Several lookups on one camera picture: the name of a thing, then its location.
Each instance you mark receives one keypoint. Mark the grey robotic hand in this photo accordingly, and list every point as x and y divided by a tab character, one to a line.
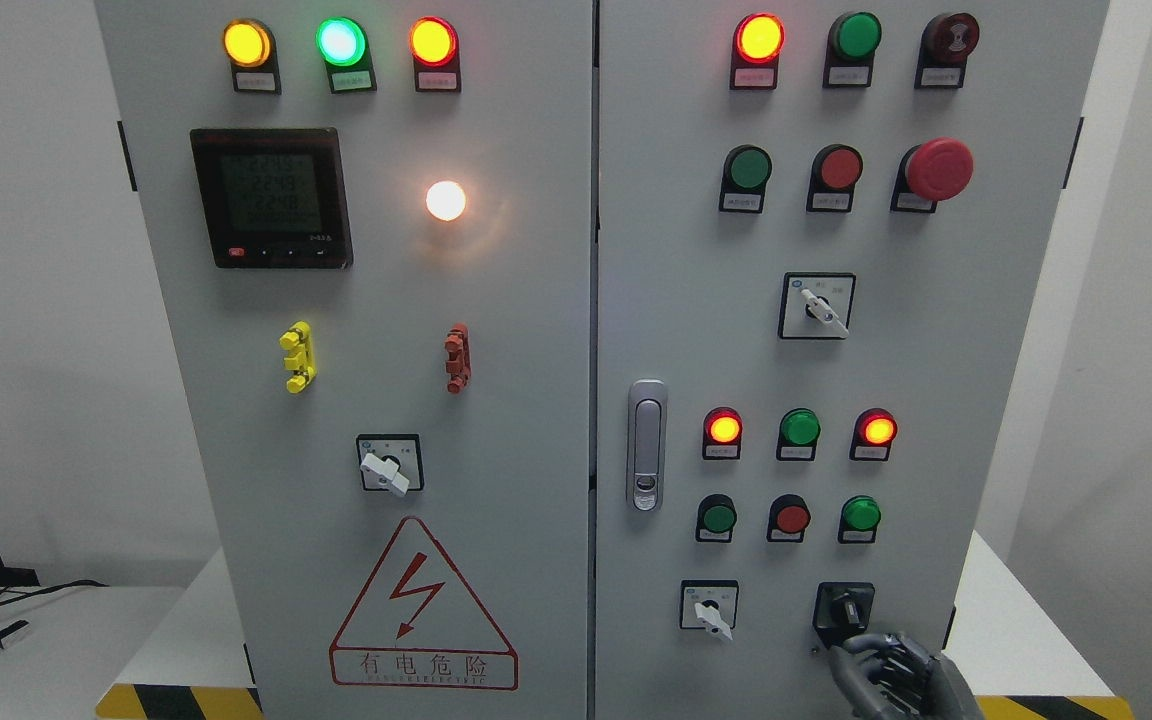
890	676

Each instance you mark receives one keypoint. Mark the black rotary knob switch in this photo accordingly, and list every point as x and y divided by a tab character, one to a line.
842	610

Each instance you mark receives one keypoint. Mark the green push button lower right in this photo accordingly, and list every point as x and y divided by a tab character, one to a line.
859	520

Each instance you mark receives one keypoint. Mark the green push button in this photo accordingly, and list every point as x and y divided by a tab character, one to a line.
745	174
716	519
859	520

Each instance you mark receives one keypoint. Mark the red push button lower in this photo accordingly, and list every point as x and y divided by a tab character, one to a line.
788	518

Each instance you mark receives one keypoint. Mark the red push button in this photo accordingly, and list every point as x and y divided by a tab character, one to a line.
788	518
835	170

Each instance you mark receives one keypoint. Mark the green push button lower left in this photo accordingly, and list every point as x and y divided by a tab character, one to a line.
716	519

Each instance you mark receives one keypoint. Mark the red indicator lamp middle right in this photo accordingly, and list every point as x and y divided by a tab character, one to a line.
873	435

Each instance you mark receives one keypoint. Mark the red indicator lamp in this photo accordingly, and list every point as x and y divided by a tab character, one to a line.
755	56
435	50
873	435
722	434

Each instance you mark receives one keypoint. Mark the green indicator lamp middle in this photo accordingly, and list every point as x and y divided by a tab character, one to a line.
799	435

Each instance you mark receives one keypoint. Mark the red indicator lamp middle left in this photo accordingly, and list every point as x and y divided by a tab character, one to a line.
722	434

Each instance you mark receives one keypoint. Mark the red electrical hazard sticker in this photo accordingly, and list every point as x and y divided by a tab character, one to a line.
418	623

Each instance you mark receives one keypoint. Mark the grey electrical cabinet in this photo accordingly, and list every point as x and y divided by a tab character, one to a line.
590	138

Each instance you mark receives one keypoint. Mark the red push button upper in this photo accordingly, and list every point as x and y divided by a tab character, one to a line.
835	170

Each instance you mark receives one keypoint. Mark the red emergency stop mushroom button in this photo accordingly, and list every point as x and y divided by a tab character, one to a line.
933	171

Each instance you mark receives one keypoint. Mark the green push button upper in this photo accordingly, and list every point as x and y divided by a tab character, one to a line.
745	174

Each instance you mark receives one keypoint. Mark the red terminal connector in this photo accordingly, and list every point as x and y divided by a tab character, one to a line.
458	363

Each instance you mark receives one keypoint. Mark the green indicator lamp top right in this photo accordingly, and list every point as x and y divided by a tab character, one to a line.
851	45

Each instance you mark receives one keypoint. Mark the dark red buzzer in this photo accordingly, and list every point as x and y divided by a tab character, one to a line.
947	41

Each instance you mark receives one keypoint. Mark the white glowing lamp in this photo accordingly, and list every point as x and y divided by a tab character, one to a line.
446	200

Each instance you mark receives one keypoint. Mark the red indicator lamp top right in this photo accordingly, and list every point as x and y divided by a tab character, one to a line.
755	56

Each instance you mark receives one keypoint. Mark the yellow terminal connector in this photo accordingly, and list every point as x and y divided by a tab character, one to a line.
299	359

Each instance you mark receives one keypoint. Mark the black digital power meter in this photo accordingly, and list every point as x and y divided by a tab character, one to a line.
273	197

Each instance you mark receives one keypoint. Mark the red indicator lamp top left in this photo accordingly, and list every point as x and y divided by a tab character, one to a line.
435	50

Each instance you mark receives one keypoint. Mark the lit green indicator lamp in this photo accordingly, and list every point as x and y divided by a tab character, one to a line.
347	55

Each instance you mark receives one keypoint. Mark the small white black dongle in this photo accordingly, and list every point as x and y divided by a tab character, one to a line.
14	633

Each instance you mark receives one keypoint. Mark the yellow indicator lamp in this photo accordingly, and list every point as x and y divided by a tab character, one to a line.
251	51

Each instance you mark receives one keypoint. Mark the white selector switch lower right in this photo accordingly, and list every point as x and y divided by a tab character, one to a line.
709	606

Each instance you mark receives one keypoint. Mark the white selector switch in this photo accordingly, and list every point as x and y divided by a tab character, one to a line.
816	306
709	606

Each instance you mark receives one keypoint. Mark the silver door latch handle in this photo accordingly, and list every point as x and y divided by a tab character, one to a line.
646	443

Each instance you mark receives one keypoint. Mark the white selector switch upper right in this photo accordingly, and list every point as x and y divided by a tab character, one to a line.
816	306

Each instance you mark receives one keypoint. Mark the white selector switch left door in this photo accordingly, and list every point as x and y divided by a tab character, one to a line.
390	463

